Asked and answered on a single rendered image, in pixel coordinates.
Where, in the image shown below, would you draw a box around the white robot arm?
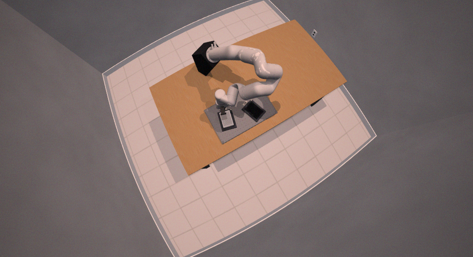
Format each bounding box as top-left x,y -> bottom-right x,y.
206,42 -> 283,120

